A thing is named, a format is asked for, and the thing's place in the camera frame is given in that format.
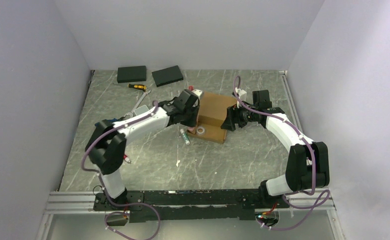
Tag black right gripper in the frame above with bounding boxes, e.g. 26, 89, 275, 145
221, 100, 259, 132

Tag clear tape roll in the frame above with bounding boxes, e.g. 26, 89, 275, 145
196, 126, 206, 135

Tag green white glue stick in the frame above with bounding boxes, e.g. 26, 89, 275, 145
180, 129, 191, 145

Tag red white marker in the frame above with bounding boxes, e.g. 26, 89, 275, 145
123, 155, 131, 164

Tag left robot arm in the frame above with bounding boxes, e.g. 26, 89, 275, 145
81, 89, 204, 210

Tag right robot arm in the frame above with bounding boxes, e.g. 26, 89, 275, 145
221, 90, 330, 208

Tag black foam block right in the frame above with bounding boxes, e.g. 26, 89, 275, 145
152, 65, 184, 87

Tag black foam block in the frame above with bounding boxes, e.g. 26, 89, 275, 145
152, 65, 184, 87
117, 65, 147, 84

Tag grey white rectangular device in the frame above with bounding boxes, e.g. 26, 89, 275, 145
133, 105, 149, 116

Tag yellow black screwdriver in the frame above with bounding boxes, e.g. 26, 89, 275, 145
127, 83, 147, 92

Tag silver combination wrench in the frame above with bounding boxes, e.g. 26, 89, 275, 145
124, 90, 151, 118

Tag black foam block left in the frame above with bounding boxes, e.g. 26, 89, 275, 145
117, 65, 147, 84

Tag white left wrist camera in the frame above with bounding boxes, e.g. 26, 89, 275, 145
188, 86, 204, 99

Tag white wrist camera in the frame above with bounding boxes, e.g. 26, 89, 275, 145
236, 88, 247, 101
188, 86, 204, 99

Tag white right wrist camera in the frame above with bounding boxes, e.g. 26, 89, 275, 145
236, 88, 247, 101

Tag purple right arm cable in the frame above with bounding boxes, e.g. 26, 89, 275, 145
233, 76, 331, 232

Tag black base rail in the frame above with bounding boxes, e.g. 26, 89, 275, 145
93, 188, 289, 223

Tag blue handled pliers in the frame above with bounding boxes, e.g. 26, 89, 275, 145
94, 118, 118, 127

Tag aluminium frame rail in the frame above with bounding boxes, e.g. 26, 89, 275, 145
44, 191, 95, 215

